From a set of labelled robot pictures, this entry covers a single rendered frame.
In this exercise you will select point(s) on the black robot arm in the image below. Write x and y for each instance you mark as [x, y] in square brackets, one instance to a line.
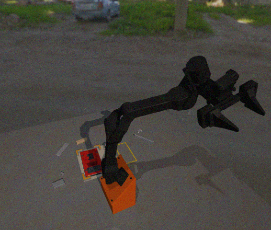
[181, 97]

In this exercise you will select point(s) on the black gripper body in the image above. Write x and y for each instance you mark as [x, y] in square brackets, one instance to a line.
[227, 100]

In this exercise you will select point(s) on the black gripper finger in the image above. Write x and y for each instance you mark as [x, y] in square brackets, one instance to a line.
[252, 103]
[217, 119]

